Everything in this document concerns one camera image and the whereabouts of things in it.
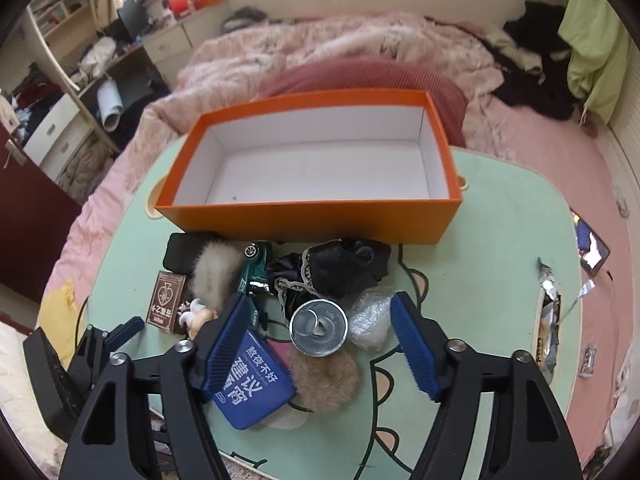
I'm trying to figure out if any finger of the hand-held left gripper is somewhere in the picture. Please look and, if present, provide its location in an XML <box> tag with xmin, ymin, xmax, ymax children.
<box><xmin>102</xmin><ymin>316</ymin><xmax>146</xmax><ymax>356</ymax></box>

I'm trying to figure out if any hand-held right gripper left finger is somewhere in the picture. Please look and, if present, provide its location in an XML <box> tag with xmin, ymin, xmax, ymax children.
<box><xmin>59</xmin><ymin>292</ymin><xmax>253</xmax><ymax>480</ymax></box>

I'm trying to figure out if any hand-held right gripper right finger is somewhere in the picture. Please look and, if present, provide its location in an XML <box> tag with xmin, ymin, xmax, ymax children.
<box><xmin>389</xmin><ymin>290</ymin><xmax>585</xmax><ymax>480</ymax></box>

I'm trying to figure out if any blue tin box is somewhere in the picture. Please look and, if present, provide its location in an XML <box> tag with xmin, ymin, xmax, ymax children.
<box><xmin>214</xmin><ymin>329</ymin><xmax>296</xmax><ymax>431</ymax></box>

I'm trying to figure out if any small cartoon figurine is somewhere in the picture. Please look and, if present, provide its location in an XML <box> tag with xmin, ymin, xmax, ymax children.
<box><xmin>179</xmin><ymin>297</ymin><xmax>221</xmax><ymax>343</ymax></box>

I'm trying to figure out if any brown playing card box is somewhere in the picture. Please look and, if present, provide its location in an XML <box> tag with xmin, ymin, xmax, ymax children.
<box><xmin>146</xmin><ymin>270</ymin><xmax>190</xmax><ymax>333</ymax></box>

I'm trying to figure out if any clear plastic bag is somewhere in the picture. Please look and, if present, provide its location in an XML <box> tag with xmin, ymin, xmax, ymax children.
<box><xmin>347</xmin><ymin>287</ymin><xmax>401</xmax><ymax>352</ymax></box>

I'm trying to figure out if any grey brown fur pompom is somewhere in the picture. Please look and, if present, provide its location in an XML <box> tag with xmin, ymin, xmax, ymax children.
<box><xmin>190</xmin><ymin>240</ymin><xmax>243</xmax><ymax>311</ymax></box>

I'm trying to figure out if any green toy car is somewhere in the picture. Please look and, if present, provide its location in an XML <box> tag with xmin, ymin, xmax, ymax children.
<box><xmin>234</xmin><ymin>241</ymin><xmax>275</xmax><ymax>311</ymax></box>

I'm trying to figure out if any tan fluffy fur ball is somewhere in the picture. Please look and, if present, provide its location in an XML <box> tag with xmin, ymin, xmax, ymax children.
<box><xmin>286</xmin><ymin>345</ymin><xmax>361</xmax><ymax>413</ymax></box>

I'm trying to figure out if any black pouch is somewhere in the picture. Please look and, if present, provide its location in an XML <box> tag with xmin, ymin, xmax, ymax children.
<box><xmin>164</xmin><ymin>231</ymin><xmax>226</xmax><ymax>275</ymax></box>

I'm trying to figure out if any round metal tin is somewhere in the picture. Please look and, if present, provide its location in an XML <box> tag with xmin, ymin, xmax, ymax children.
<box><xmin>289</xmin><ymin>297</ymin><xmax>349</xmax><ymax>358</ymax></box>

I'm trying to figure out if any black lace cloth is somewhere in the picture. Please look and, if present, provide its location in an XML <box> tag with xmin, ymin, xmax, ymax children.
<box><xmin>265</xmin><ymin>238</ymin><xmax>392</xmax><ymax>321</ymax></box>

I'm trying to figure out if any orange cardboard box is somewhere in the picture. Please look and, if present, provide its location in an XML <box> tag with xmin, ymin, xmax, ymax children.
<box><xmin>154</xmin><ymin>89</ymin><xmax>463</xmax><ymax>246</ymax></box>

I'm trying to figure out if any green cartoon printed desktop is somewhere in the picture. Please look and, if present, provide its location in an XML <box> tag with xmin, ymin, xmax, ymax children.
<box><xmin>82</xmin><ymin>145</ymin><xmax>583</xmax><ymax>480</ymax></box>

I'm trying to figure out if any yellow cloth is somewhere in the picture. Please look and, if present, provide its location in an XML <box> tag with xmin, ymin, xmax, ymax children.
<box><xmin>42</xmin><ymin>280</ymin><xmax>91</xmax><ymax>356</ymax></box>

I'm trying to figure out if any snack packet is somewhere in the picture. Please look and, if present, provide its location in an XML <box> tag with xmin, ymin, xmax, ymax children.
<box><xmin>537</xmin><ymin>300</ymin><xmax>563</xmax><ymax>373</ymax></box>

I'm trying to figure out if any crumpled silver wrapper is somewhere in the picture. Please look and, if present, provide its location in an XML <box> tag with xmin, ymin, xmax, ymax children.
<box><xmin>537</xmin><ymin>257</ymin><xmax>563</xmax><ymax>311</ymax></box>

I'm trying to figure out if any small dark packet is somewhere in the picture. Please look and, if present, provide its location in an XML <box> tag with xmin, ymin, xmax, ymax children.
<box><xmin>579</xmin><ymin>344</ymin><xmax>598</xmax><ymax>378</ymax></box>

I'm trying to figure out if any silver strip wrapper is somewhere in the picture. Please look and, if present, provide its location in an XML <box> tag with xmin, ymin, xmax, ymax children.
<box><xmin>562</xmin><ymin>280</ymin><xmax>596</xmax><ymax>321</ymax></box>

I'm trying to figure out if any smartphone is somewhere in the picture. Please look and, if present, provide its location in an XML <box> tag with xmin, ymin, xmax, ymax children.
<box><xmin>570</xmin><ymin>208</ymin><xmax>612</xmax><ymax>277</ymax></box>

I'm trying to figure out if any low white drawer unit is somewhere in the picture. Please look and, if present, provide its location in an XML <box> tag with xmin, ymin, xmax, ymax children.
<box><xmin>22</xmin><ymin>92</ymin><xmax>96</xmax><ymax>181</ymax></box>

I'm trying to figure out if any white paper roll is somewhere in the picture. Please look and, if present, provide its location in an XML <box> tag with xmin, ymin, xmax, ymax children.
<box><xmin>96</xmin><ymin>80</ymin><xmax>123</xmax><ymax>133</ymax></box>

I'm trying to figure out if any white cloth bundle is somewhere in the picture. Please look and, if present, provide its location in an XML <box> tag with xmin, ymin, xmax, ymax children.
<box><xmin>77</xmin><ymin>37</ymin><xmax>118</xmax><ymax>78</ymax></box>

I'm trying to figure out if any dark red ribbed pillow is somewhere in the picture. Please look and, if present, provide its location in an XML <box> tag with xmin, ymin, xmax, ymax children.
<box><xmin>260</xmin><ymin>57</ymin><xmax>468</xmax><ymax>148</ymax></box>

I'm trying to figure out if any white drawer cabinet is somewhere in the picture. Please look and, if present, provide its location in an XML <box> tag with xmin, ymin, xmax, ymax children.
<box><xmin>145</xmin><ymin>22</ymin><xmax>196</xmax><ymax>68</ymax></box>

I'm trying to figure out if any black clothes pile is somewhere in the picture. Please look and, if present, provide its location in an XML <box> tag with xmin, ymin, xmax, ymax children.
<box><xmin>492</xmin><ymin>2</ymin><xmax>576</xmax><ymax>121</ymax></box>

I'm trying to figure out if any black monitor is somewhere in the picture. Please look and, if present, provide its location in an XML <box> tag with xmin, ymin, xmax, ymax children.
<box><xmin>117</xmin><ymin>0</ymin><xmax>151</xmax><ymax>43</ymax></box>

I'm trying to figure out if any beige garment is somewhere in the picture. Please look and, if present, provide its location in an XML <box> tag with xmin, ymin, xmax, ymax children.
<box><xmin>482</xmin><ymin>27</ymin><xmax>543</xmax><ymax>73</ymax></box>

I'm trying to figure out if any pink floral quilt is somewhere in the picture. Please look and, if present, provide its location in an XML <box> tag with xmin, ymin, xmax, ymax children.
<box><xmin>140</xmin><ymin>12</ymin><xmax>506</xmax><ymax>161</ymax></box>

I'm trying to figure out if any grey garment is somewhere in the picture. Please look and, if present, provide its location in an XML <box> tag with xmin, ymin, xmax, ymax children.
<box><xmin>222</xmin><ymin>7</ymin><xmax>271</xmax><ymax>33</ymax></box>

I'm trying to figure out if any light green hanging garment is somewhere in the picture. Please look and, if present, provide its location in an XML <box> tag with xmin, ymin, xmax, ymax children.
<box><xmin>557</xmin><ymin>0</ymin><xmax>631</xmax><ymax>126</ymax></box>

